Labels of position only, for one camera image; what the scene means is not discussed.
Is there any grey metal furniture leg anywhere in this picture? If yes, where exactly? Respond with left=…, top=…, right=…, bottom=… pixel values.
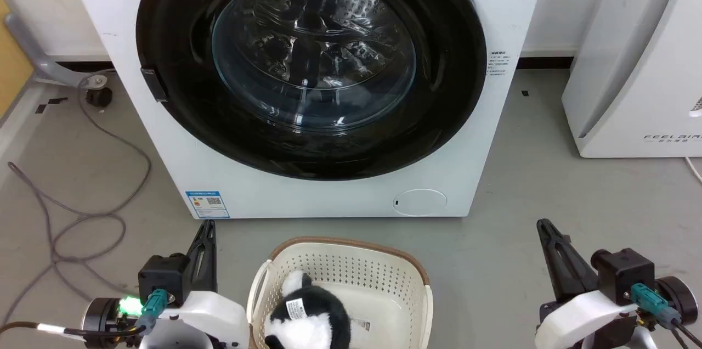
left=4, top=13, right=107, bottom=89

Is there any blue energy label sticker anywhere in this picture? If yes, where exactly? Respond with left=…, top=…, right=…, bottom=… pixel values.
left=185, top=191, right=231, bottom=219

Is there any left gripper teal plug cable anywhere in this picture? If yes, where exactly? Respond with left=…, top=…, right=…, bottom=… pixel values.
left=0, top=289, right=168, bottom=339

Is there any round white filter cover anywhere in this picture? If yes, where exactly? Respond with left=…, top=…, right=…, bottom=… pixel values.
left=393, top=189, right=448, bottom=217

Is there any small printed text sticker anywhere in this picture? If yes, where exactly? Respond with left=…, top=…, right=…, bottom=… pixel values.
left=488, top=50, right=512, bottom=76

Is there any grey floor cable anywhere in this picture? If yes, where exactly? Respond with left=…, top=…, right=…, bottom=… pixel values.
left=0, top=72, right=152, bottom=328

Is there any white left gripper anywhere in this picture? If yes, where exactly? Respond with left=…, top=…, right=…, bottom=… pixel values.
left=140, top=221, right=250, bottom=349

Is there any white front-load washing machine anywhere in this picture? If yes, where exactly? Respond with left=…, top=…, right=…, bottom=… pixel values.
left=59, top=0, right=551, bottom=219

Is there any black and white plush toy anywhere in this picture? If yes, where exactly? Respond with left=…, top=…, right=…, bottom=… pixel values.
left=264, top=271, right=367, bottom=349

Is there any gripper teal plug cable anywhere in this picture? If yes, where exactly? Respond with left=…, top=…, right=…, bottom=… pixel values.
left=0, top=289, right=168, bottom=339
left=631, top=283, right=702, bottom=349

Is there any cream perforated laundry basket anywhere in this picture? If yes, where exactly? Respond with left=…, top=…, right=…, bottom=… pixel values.
left=246, top=237, right=434, bottom=349

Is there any round black glass washer door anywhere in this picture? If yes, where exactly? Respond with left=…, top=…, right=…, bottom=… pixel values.
left=135, top=0, right=488, bottom=181

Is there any white air purifier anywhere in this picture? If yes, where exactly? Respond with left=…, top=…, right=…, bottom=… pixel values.
left=561, top=0, right=702, bottom=159

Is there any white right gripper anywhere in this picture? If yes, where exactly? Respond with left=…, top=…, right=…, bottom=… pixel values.
left=535, top=219, right=640, bottom=349

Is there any yellow wooden panel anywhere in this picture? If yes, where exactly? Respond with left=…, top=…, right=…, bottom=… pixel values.
left=0, top=0, right=35, bottom=119

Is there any right gripper teal plug cable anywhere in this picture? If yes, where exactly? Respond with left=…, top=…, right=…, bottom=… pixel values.
left=631, top=283, right=702, bottom=349

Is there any black caster wheel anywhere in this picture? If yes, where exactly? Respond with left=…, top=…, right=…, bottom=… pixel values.
left=85, top=87, right=114, bottom=108

